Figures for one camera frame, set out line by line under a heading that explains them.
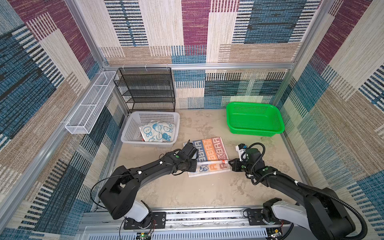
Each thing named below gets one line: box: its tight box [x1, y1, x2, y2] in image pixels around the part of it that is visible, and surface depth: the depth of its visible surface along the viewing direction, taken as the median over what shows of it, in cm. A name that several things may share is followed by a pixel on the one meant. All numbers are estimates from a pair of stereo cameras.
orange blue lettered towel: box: [183, 137, 231, 178], surface depth 96 cm
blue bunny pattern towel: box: [139, 121, 176, 142], surface depth 98 cm
